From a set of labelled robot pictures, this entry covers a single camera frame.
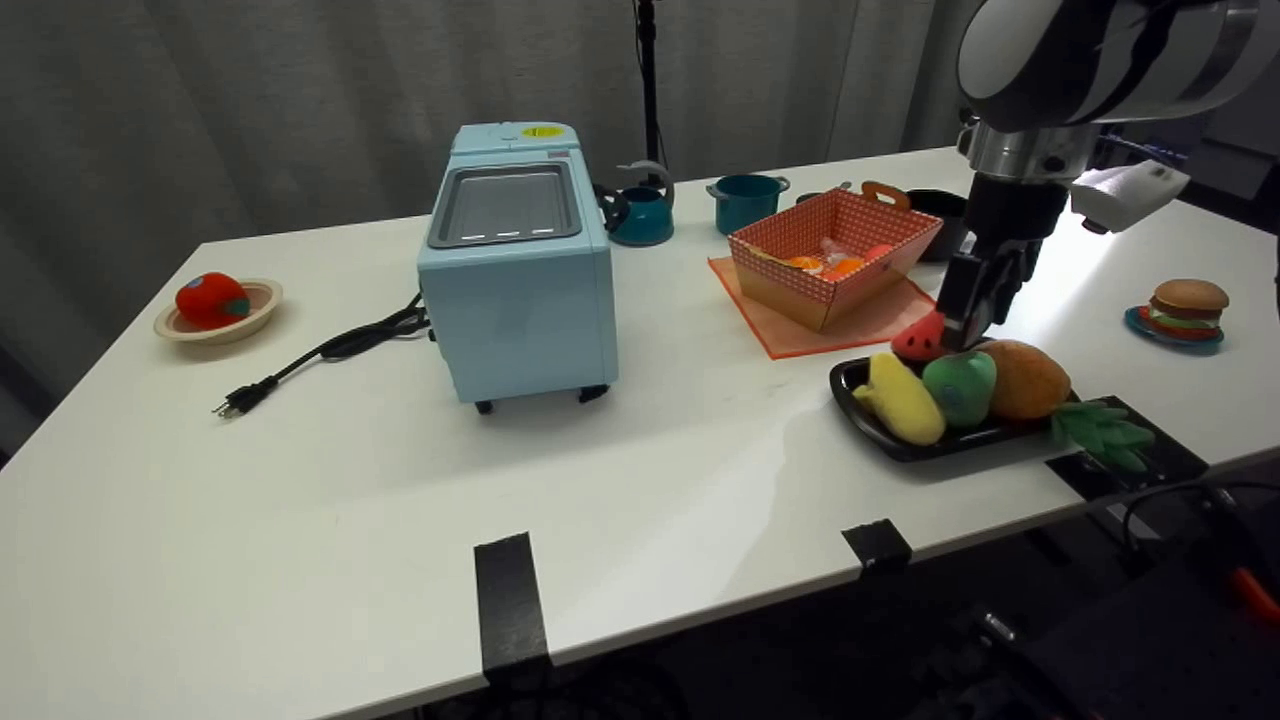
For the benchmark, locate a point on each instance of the black toy pan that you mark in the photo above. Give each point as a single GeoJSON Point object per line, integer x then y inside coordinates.
{"type": "Point", "coordinates": [941, 208]}

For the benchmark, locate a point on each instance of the beige shallow bowl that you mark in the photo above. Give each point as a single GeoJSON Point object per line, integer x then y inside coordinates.
{"type": "Point", "coordinates": [245, 322]}

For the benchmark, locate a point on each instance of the red tomato plush toy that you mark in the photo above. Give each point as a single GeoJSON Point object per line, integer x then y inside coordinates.
{"type": "Point", "coordinates": [209, 297]}

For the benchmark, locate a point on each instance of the orange cardboard box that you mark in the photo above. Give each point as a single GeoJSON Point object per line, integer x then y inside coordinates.
{"type": "Point", "coordinates": [800, 286]}

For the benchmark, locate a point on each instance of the long black tape strip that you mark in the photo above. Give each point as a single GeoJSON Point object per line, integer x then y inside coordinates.
{"type": "Point", "coordinates": [509, 603]}

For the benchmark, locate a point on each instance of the orange pineapple plush toy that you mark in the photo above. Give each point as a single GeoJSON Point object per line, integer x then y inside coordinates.
{"type": "Point", "coordinates": [1031, 383]}

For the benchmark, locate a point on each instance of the black rectangular tray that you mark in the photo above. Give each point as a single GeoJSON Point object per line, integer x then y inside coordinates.
{"type": "Point", "coordinates": [867, 426]}

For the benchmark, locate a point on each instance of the teal toy pot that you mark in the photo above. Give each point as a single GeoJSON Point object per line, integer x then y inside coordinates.
{"type": "Point", "coordinates": [744, 202]}

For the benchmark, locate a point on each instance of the blue toy kettle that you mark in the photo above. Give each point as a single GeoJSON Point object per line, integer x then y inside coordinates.
{"type": "Point", "coordinates": [646, 208]}

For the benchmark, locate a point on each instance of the short black tape strip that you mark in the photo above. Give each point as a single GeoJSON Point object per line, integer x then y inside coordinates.
{"type": "Point", "coordinates": [877, 540]}

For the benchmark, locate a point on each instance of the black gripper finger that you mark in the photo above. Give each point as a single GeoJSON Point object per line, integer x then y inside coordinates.
{"type": "Point", "coordinates": [1001, 295]}
{"type": "Point", "coordinates": [961, 295]}

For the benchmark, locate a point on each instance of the black vertical stand pole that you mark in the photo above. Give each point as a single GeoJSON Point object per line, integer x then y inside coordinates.
{"type": "Point", "coordinates": [650, 72]}

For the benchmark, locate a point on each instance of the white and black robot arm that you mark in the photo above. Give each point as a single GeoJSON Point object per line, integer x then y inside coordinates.
{"type": "Point", "coordinates": [1107, 61]}

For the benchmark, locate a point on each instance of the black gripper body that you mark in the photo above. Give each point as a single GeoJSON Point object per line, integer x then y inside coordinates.
{"type": "Point", "coordinates": [1012, 212]}

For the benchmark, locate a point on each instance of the small blue plate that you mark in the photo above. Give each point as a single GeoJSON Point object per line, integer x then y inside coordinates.
{"type": "Point", "coordinates": [1149, 331]}

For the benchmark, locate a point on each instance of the light blue toaster oven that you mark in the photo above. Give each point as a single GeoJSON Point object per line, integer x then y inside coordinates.
{"type": "Point", "coordinates": [523, 305]}

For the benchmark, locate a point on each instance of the yellow corn plush toy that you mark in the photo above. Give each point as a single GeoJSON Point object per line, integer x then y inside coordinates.
{"type": "Point", "coordinates": [907, 402]}

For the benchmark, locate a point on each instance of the black plate at table edge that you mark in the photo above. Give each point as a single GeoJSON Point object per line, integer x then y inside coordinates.
{"type": "Point", "coordinates": [1173, 460]}

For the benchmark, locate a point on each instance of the watermelon slice plush toy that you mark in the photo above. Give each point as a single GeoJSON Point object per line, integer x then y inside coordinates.
{"type": "Point", "coordinates": [921, 341]}

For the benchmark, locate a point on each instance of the orange square mat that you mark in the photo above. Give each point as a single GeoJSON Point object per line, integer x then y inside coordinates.
{"type": "Point", "coordinates": [881, 326]}

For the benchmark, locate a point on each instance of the green pear plush toy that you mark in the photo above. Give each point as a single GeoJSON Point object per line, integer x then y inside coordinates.
{"type": "Point", "coordinates": [961, 386]}

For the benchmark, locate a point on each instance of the toy burger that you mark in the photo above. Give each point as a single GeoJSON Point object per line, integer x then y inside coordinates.
{"type": "Point", "coordinates": [1185, 308]}

